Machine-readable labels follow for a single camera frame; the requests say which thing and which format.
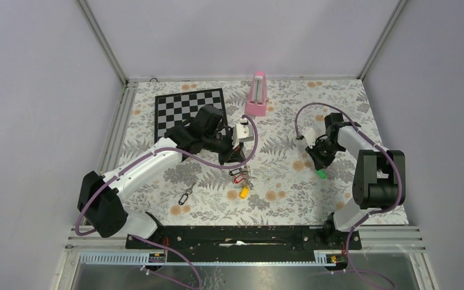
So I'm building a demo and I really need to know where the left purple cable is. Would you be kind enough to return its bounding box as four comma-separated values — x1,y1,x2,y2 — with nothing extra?
74,114,259,290

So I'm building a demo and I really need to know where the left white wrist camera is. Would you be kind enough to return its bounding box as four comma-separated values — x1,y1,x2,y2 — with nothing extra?
232,118,254,148

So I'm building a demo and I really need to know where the keyring with coloured key tags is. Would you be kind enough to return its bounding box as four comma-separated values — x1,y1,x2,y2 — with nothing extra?
228,166,254,199

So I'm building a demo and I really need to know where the grey slotted cable duct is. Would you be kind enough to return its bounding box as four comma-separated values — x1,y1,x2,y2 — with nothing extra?
79,251,336,267

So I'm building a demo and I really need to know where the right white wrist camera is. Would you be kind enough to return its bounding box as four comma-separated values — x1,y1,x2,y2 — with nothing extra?
297,127,318,149

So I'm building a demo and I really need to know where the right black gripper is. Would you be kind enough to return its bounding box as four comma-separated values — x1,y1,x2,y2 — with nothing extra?
306,138,343,171

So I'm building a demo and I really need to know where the black carabiner key clip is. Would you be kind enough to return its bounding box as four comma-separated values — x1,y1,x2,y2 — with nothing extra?
178,184,195,206

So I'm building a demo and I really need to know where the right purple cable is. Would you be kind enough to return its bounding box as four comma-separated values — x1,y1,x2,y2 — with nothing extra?
294,102,404,290

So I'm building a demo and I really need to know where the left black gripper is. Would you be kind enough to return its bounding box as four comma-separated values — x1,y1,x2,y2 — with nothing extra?
203,130,246,166

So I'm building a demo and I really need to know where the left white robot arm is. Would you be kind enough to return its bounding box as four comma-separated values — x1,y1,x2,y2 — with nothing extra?
75,105,257,248

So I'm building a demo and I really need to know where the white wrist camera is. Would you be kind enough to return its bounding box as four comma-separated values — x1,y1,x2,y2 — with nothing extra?
232,118,254,148
297,127,318,149

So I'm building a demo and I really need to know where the pink metronome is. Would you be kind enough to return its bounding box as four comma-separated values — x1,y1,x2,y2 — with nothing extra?
245,71,267,117

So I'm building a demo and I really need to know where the purple cable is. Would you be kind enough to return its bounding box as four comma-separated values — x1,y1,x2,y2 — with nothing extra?
294,102,404,290
74,114,259,290

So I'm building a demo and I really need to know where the black white chessboard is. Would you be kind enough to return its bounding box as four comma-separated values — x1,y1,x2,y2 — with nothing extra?
154,88,228,142

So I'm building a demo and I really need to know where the floral table mat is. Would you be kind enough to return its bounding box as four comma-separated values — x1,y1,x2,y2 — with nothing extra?
114,79,409,227

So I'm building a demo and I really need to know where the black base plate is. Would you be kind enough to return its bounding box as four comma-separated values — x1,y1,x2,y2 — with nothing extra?
148,225,362,259

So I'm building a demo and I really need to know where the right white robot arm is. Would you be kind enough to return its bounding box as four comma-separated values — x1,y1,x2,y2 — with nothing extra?
300,113,405,249

